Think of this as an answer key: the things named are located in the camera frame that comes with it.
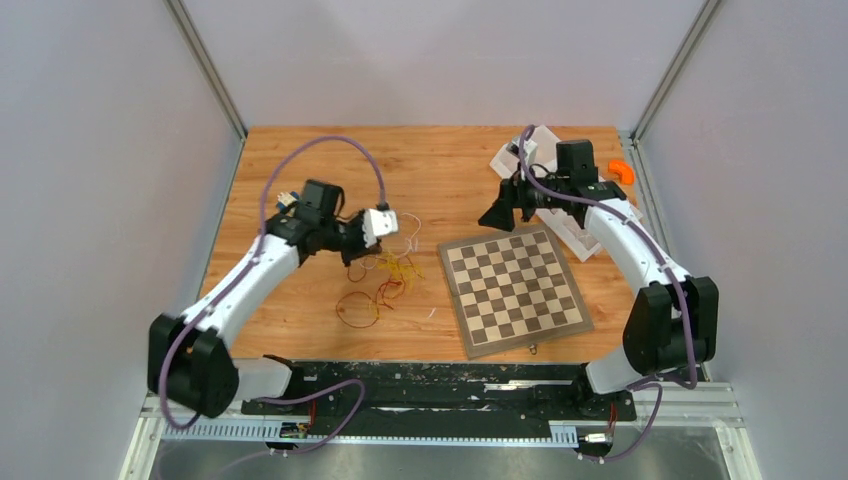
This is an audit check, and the white three-compartment tray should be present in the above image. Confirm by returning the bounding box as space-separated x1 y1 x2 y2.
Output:
491 125 640 262

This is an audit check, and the wooden chessboard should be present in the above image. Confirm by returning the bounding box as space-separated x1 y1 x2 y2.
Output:
438 225 594 359

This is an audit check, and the orange curved plastic piece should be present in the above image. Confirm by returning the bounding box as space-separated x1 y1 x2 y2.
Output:
607 159 636 185

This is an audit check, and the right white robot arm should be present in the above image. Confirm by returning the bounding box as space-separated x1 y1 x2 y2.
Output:
478 135 719 418

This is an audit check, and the white blue toy car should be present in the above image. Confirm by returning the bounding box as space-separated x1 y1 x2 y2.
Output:
276 191 300 214

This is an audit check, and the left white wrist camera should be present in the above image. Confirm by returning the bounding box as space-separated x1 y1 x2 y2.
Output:
362 208 399 248

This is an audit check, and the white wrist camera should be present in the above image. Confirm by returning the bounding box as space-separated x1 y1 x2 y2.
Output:
362 208 399 248
506 135 539 174

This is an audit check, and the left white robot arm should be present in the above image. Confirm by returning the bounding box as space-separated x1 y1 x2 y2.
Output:
147 180 399 418

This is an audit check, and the slotted cable duct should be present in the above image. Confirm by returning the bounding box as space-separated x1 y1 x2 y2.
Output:
161 418 578 448

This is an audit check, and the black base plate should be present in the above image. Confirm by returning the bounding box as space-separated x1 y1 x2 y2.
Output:
241 361 636 437

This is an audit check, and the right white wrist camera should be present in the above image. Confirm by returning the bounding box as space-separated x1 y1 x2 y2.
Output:
506 135 539 174

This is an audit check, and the yellow thin cable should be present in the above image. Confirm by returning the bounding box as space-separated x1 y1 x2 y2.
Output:
374 248 425 313

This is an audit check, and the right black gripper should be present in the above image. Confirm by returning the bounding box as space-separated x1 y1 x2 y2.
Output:
477 161 567 232

